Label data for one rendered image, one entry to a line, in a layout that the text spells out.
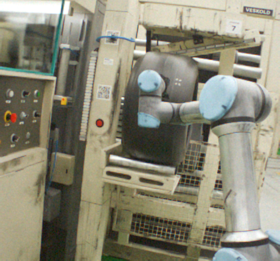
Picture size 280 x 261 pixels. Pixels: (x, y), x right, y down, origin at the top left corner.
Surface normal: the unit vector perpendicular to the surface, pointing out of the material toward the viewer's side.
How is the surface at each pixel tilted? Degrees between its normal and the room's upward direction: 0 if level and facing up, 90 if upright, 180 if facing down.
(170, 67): 46
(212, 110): 83
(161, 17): 90
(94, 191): 90
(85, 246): 90
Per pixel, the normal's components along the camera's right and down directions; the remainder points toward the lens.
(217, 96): -0.85, -0.20
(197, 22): -0.22, 0.06
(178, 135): 0.46, 0.39
